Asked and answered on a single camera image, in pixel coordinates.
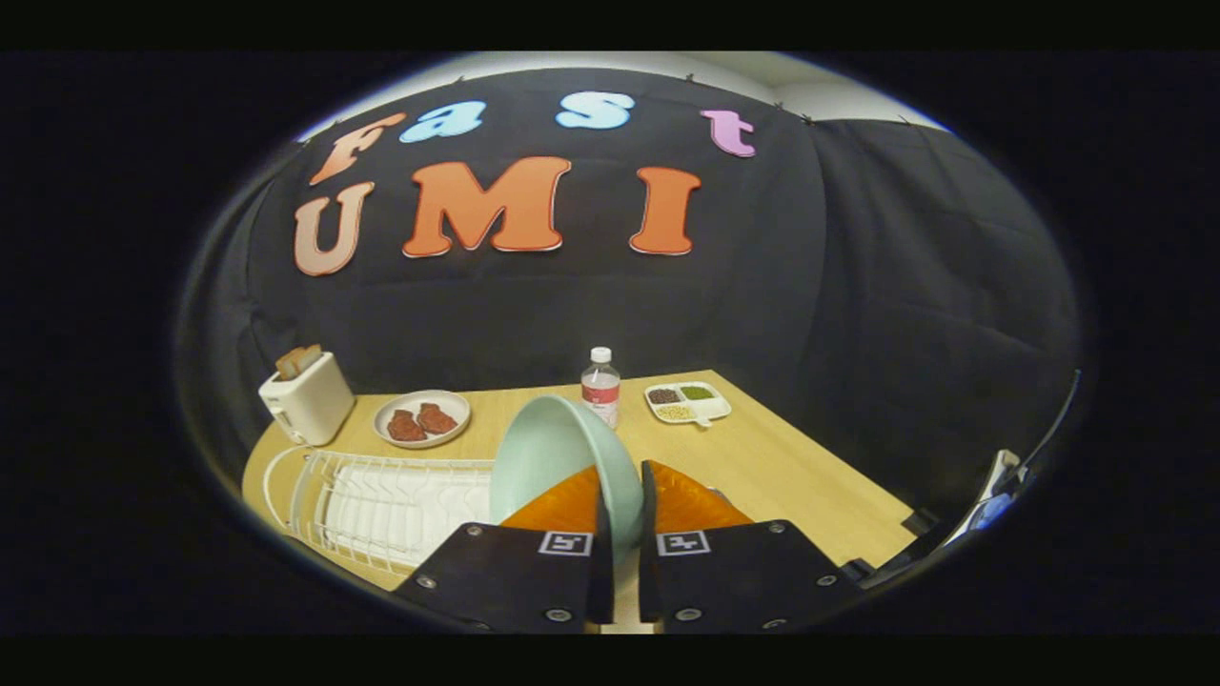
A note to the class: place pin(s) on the brown meat piece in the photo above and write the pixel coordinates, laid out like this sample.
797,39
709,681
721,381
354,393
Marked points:
405,427
437,419

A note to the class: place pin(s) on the toast slices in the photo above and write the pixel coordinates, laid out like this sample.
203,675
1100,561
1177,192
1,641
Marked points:
297,362

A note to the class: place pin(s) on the light green plate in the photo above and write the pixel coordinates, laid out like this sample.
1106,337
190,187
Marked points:
553,448

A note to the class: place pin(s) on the white dish rack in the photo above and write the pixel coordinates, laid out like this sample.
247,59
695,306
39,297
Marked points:
400,505

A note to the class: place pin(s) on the cream toaster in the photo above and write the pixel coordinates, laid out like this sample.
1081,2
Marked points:
310,405

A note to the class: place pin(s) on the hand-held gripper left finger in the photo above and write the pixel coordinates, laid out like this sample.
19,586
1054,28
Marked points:
603,562

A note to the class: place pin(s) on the white divided dish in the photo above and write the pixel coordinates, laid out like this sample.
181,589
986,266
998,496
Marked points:
710,410

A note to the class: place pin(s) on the beige plate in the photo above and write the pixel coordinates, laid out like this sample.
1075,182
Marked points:
457,405

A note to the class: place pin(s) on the black backdrop cloth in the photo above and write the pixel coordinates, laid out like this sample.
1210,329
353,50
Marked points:
762,286

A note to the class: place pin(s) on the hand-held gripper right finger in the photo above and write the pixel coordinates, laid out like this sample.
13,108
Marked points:
649,562

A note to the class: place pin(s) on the clear water bottle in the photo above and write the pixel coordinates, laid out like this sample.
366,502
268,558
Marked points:
601,391

